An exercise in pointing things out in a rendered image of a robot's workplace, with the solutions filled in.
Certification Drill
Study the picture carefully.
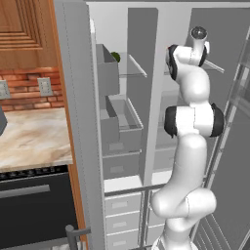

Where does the small grey door bin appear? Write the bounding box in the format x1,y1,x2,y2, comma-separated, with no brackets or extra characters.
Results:
95,43,120,98

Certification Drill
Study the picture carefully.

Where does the glass fridge shelf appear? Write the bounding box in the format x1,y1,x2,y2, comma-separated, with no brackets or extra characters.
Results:
204,60,226,74
118,53,148,79

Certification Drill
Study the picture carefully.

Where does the white freezer drawer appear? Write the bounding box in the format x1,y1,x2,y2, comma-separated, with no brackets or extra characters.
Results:
104,191,144,217
106,229,144,250
105,210,144,235

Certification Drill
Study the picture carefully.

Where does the grey wall socket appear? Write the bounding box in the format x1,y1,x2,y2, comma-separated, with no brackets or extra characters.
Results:
36,76,54,98
0,79,12,101

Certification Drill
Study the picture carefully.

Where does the grey fridge door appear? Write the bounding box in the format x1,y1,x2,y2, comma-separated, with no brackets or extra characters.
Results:
189,25,250,250
53,0,107,250

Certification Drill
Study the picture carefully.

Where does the dark grey appliance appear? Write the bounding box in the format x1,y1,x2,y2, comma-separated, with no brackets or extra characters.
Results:
0,106,9,137

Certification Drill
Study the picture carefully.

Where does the wooden wall cupboard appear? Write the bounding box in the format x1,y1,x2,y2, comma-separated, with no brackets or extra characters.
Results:
0,0,56,70

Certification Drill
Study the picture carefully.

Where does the grey fridge cabinet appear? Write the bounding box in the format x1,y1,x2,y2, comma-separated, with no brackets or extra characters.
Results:
86,0,250,250

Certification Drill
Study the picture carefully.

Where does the green vegetable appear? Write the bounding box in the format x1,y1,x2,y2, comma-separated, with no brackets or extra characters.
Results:
110,51,122,63

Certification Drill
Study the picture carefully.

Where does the grey door handle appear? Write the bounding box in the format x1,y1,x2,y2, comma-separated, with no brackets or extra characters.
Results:
64,224,93,250

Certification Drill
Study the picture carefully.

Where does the grey dishwasher handle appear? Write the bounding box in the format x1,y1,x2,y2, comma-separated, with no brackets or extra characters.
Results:
0,184,52,199

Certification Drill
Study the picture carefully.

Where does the grey right fridge door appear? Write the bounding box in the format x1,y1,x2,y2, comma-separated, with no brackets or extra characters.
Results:
189,25,250,250

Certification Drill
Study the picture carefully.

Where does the wooden side panel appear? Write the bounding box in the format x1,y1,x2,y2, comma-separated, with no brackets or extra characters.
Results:
47,0,90,250

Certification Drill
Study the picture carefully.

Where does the grey fridge drawer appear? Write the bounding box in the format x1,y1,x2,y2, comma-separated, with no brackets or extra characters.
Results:
103,149,143,181
152,146,179,171

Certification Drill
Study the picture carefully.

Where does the black dishwasher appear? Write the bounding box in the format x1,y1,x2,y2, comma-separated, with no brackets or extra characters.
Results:
0,164,80,250

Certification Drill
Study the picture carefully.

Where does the grey left fridge door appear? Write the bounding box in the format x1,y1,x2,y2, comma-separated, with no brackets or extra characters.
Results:
53,0,107,250

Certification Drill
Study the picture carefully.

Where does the large grey door bin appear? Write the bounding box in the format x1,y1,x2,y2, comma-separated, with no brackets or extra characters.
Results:
100,95,145,154

